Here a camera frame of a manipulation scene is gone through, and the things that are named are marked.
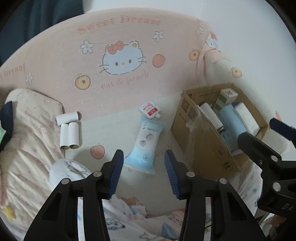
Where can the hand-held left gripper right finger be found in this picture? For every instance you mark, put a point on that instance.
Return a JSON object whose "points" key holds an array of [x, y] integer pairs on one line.
{"points": [[171, 173]]}

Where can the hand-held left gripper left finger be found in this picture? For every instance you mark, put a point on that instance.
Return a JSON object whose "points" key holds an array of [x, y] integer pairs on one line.
{"points": [[115, 172]]}

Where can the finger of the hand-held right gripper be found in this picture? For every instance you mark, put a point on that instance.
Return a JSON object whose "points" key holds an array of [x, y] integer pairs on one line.
{"points": [[259, 148], [283, 128]]}

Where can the light blue wipes packet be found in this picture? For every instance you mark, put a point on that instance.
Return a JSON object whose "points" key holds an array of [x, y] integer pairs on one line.
{"points": [[145, 143]]}

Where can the brown cardboard box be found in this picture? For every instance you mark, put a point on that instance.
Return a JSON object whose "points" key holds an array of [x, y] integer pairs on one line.
{"points": [[196, 136]]}

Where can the white paper tube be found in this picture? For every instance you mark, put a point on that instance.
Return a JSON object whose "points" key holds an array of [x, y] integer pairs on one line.
{"points": [[64, 136], [67, 117], [74, 135]]}

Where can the white spout pouch red label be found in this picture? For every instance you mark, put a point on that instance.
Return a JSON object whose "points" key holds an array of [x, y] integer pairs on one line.
{"points": [[149, 110]]}

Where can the white soft packet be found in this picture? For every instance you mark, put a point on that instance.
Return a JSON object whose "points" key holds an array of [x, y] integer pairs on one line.
{"points": [[247, 115]]}

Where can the light blue soft packet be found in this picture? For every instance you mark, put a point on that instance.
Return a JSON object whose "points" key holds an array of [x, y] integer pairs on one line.
{"points": [[232, 122]]}

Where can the pale fluffy cartoon blanket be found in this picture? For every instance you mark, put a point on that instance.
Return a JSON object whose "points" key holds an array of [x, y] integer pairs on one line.
{"points": [[69, 170]]}

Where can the clear plastic film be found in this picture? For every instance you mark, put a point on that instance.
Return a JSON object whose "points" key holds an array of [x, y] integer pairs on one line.
{"points": [[196, 129]]}

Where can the white roll with dark end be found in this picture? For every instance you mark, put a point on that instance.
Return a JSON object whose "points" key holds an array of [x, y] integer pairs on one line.
{"points": [[211, 115]]}

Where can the green and white carton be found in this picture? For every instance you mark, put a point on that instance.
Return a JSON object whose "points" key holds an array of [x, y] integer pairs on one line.
{"points": [[225, 99]]}

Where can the pink cat print bed mat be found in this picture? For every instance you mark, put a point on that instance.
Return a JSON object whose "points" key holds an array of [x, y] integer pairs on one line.
{"points": [[161, 92]]}

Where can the cream pillow with pink prints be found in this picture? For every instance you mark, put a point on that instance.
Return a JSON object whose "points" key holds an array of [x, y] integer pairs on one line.
{"points": [[27, 129]]}

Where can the light green bag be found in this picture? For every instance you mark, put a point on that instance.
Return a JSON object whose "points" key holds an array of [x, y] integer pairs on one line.
{"points": [[1, 133]]}

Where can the dark blue cloth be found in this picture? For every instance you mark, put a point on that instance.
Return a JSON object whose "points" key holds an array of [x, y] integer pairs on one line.
{"points": [[6, 120]]}

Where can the dark teal curtain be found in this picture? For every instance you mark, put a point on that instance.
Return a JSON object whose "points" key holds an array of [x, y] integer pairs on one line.
{"points": [[34, 25]]}

